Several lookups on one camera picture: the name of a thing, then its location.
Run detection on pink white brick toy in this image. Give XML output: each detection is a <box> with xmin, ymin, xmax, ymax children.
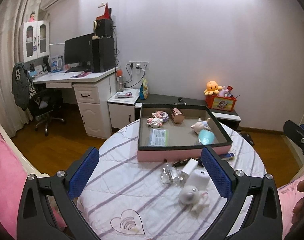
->
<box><xmin>147</xmin><ymin>117</ymin><xmax>164</xmax><ymax>128</ymax></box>

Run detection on black speaker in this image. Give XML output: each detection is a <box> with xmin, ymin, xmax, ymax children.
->
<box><xmin>96</xmin><ymin>19</ymin><xmax>114</xmax><ymax>38</ymax></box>

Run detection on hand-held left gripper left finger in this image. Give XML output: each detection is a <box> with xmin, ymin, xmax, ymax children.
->
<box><xmin>16</xmin><ymin>147</ymin><xmax>100</xmax><ymax>240</ymax></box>

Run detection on blue yellow snack bag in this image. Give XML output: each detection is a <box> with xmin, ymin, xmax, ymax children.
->
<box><xmin>139</xmin><ymin>78</ymin><xmax>149</xmax><ymax>100</ymax></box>

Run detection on white rounded device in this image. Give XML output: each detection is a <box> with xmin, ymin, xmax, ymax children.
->
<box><xmin>184</xmin><ymin>169</ymin><xmax>209</xmax><ymax>189</ymax></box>

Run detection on white nightstand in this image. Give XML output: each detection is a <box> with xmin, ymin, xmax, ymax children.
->
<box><xmin>107</xmin><ymin>88</ymin><xmax>140</xmax><ymax>133</ymax></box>

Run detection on orange capped bottle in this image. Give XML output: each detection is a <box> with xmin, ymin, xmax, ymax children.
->
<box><xmin>116</xmin><ymin>69</ymin><xmax>124</xmax><ymax>92</ymax></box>

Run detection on white plush toy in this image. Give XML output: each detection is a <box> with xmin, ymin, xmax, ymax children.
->
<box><xmin>178</xmin><ymin>185</ymin><xmax>209</xmax><ymax>213</ymax></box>

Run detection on yellow octopus plush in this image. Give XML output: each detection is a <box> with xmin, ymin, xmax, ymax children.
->
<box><xmin>204</xmin><ymin>81</ymin><xmax>224</xmax><ymax>95</ymax></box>

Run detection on grey patterned jacket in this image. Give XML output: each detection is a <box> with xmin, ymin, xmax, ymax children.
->
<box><xmin>12</xmin><ymin>62</ymin><xmax>35</xmax><ymax>111</ymax></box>

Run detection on white desk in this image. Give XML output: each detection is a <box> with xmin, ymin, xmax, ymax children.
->
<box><xmin>32</xmin><ymin>66</ymin><xmax>120</xmax><ymax>139</ymax></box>

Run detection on black computer tower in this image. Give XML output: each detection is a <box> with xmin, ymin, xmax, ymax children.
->
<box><xmin>91</xmin><ymin>37</ymin><xmax>115</xmax><ymax>72</ymax></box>

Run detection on white wall outlet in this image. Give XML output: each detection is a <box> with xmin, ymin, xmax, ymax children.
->
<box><xmin>129</xmin><ymin>61</ymin><xmax>150</xmax><ymax>70</ymax></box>

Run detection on green white wipes packet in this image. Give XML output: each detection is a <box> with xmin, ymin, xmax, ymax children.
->
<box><xmin>149</xmin><ymin>129</ymin><xmax>169</xmax><ymax>147</ymax></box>

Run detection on white hutch cabinet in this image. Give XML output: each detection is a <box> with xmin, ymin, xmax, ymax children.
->
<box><xmin>19</xmin><ymin>20</ymin><xmax>51</xmax><ymax>63</ymax></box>

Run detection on white bed frame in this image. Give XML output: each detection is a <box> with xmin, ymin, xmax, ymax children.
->
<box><xmin>0</xmin><ymin>116</ymin><xmax>41</xmax><ymax>177</ymax></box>

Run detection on rose gold cylinder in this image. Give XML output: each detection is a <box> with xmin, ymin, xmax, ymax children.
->
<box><xmin>171</xmin><ymin>107</ymin><xmax>185</xmax><ymax>124</ymax></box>

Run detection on black office chair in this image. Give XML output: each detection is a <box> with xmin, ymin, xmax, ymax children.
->
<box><xmin>30</xmin><ymin>89</ymin><xmax>66</xmax><ymax>137</ymax></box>

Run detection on clear glass bottle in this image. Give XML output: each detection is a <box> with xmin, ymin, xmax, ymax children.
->
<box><xmin>161</xmin><ymin>161</ymin><xmax>185</xmax><ymax>185</ymax></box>

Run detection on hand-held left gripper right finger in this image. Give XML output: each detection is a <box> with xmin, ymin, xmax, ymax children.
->
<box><xmin>201</xmin><ymin>146</ymin><xmax>283</xmax><ymax>240</ymax></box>

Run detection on pink purple brick donut toy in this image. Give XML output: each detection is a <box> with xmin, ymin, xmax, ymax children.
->
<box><xmin>153</xmin><ymin>110</ymin><xmax>170</xmax><ymax>123</ymax></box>

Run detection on orange toy box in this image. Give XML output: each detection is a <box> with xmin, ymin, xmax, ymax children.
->
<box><xmin>205</xmin><ymin>94</ymin><xmax>237</xmax><ymax>112</ymax></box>

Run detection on person's right hand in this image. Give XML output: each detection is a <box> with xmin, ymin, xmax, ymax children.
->
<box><xmin>292</xmin><ymin>179</ymin><xmax>304</xmax><ymax>228</ymax></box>

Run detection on pink printed bedsheet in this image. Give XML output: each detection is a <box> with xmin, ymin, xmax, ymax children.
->
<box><xmin>277</xmin><ymin>174</ymin><xmax>304</xmax><ymax>240</ymax></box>

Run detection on pink storage box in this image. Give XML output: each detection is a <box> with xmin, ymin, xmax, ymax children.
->
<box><xmin>137</xmin><ymin>104</ymin><xmax>233</xmax><ymax>162</ymax></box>

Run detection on cream curtain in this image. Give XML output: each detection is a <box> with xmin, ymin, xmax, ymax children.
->
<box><xmin>0</xmin><ymin>0</ymin><xmax>43</xmax><ymax>138</ymax></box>

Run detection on black power cable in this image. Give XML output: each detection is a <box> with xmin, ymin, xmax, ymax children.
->
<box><xmin>123</xmin><ymin>64</ymin><xmax>135</xmax><ymax>84</ymax></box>

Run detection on teal plastic cup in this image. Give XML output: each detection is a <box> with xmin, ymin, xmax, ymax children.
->
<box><xmin>197</xmin><ymin>129</ymin><xmax>215</xmax><ymax>145</ymax></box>

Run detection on white charger adapter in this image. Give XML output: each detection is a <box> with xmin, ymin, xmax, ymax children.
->
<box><xmin>181</xmin><ymin>158</ymin><xmax>199</xmax><ymax>178</ymax></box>

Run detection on red gift box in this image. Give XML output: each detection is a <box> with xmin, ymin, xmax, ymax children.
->
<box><xmin>96</xmin><ymin>3</ymin><xmax>112</xmax><ymax>20</ymax></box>

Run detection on black keyboard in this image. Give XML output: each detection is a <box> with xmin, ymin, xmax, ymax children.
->
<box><xmin>65</xmin><ymin>67</ymin><xmax>91</xmax><ymax>73</ymax></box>

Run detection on black computer monitor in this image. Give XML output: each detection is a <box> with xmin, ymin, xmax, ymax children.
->
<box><xmin>64</xmin><ymin>33</ymin><xmax>94</xmax><ymax>68</ymax></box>

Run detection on pink blanket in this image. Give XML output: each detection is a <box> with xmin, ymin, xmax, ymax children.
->
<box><xmin>0</xmin><ymin>117</ymin><xmax>68</xmax><ymax>233</ymax></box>

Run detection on pig doll figurine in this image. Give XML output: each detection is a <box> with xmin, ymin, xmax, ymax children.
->
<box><xmin>191</xmin><ymin>117</ymin><xmax>212</xmax><ymax>133</ymax></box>

